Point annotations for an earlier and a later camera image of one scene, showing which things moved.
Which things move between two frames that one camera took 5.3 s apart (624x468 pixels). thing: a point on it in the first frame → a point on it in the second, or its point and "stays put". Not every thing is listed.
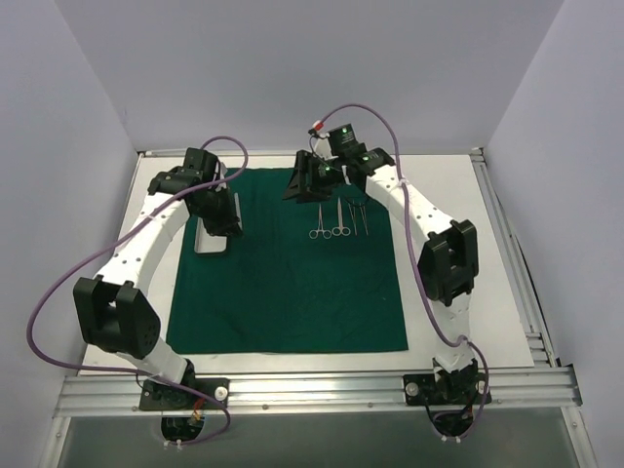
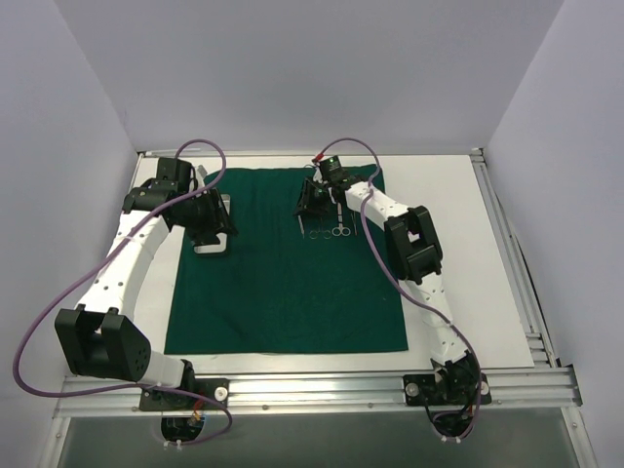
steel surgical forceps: [327, 234] stays put
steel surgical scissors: [340, 229] stays put
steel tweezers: [352, 215] stays put
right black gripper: [308, 177] → [311, 205]
